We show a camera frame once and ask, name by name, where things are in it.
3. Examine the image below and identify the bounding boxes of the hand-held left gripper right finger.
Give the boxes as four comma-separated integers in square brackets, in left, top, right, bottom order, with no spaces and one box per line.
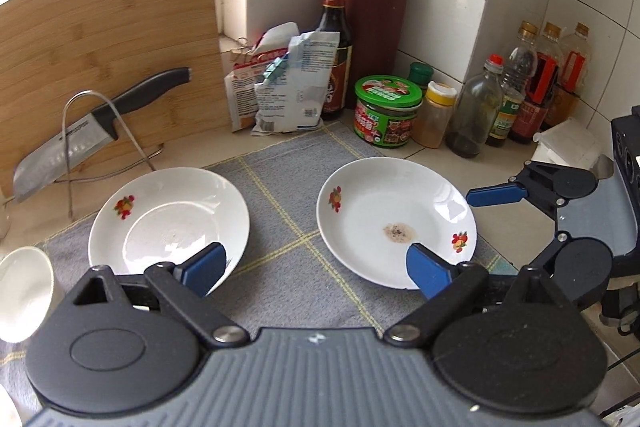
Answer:
[384,243,558,350]

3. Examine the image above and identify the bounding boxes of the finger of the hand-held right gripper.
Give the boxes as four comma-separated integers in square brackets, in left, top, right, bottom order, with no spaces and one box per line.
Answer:
[487,231,571,308]
[466,161,566,220]

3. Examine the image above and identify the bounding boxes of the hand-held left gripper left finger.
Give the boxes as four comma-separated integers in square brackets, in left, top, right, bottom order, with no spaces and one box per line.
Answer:
[65,242,251,350]

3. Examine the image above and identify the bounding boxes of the white flower-print plate with stain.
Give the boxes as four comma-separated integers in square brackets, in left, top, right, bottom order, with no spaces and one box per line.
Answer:
[316,158,477,292]

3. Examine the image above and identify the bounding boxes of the plain white bowl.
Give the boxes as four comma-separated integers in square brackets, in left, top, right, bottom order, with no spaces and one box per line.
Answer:
[0,246,55,343]

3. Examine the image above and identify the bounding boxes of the white plastic box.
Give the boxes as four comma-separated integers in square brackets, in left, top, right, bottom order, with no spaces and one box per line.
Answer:
[530,118,613,180]

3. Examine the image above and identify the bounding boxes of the clear glass bottle red cap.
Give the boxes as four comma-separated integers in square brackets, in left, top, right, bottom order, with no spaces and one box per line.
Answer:
[445,53,503,158]

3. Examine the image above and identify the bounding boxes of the yellow-lidded spice jar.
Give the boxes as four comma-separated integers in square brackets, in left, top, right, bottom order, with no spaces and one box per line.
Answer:
[424,82,457,148]

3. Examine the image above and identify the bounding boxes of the grey checked cloth mat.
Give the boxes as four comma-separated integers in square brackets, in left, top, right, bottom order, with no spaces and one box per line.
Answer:
[0,122,518,413]

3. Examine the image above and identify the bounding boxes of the red-labelled dark condiment bottle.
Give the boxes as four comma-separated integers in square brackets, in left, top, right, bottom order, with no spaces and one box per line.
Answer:
[509,22,565,145]

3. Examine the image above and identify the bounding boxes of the amber condiment bottle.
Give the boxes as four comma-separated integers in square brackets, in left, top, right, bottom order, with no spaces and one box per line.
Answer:
[542,23,593,130]

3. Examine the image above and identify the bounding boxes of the green-lidded sauce jar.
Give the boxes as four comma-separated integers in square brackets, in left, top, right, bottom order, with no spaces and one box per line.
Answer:
[353,75,425,148]

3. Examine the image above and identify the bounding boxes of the small green-capped bottle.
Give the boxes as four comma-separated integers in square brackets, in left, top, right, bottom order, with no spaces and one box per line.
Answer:
[408,62,433,98]

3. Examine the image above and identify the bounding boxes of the orange and white seasoning packet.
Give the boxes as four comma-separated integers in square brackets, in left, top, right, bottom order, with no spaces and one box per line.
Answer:
[224,23,301,132]

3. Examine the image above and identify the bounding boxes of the blue and white seasoning packet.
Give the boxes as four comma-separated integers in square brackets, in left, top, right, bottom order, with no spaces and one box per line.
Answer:
[252,32,341,135]

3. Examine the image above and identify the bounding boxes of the dark red knife block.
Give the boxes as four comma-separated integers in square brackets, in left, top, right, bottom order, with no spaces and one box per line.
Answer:
[345,0,416,82]

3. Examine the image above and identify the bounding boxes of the teal bag clip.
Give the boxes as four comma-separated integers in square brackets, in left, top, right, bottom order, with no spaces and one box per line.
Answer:
[264,57,291,85]

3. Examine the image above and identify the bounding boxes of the dark soy sauce bottle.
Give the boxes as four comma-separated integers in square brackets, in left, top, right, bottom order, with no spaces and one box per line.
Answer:
[312,0,353,122]

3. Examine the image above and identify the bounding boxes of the bamboo cutting board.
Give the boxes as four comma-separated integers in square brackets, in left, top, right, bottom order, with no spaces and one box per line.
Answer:
[0,0,232,200]

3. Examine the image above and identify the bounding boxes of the black-handled kitchen knife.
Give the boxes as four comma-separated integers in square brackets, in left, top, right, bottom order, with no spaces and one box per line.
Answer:
[12,67,193,202]

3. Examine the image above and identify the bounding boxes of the metal wire rack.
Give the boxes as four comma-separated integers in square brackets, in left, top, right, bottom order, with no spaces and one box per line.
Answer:
[60,90,166,223]

